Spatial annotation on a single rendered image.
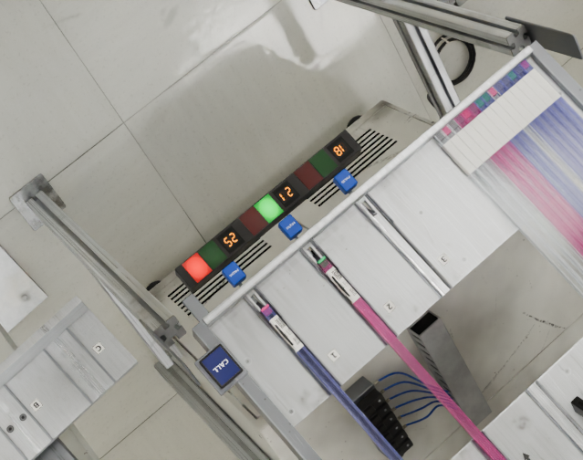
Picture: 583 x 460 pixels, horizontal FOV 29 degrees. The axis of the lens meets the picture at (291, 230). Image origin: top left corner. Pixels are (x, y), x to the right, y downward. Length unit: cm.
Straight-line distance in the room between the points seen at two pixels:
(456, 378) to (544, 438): 39
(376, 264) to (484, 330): 47
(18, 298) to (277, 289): 80
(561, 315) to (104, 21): 104
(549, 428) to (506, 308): 47
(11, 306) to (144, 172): 38
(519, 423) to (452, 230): 30
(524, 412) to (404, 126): 87
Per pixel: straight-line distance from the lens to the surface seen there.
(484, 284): 208
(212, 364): 161
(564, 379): 173
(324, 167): 174
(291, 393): 166
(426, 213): 173
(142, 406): 258
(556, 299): 222
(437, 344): 200
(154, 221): 240
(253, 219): 171
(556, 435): 171
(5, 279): 232
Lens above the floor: 207
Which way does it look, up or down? 54 degrees down
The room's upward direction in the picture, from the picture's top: 124 degrees clockwise
